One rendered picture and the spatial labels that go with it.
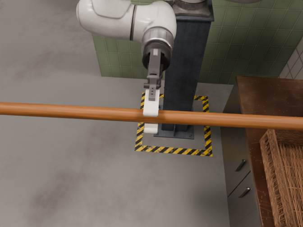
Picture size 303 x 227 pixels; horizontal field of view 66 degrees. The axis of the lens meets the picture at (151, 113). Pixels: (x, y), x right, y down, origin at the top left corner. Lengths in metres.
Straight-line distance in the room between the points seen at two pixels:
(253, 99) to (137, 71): 1.13
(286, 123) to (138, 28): 0.45
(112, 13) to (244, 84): 1.02
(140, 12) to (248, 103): 0.91
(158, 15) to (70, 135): 1.46
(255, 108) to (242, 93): 0.12
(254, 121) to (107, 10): 0.47
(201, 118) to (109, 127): 1.48
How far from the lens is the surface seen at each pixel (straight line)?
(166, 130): 1.90
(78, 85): 2.31
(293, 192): 1.24
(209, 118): 0.53
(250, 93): 1.49
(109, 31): 0.72
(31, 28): 3.21
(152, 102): 0.49
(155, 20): 0.70
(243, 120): 0.54
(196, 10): 1.20
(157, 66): 0.53
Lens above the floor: 1.62
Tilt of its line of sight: 54 degrees down
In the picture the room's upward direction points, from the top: straight up
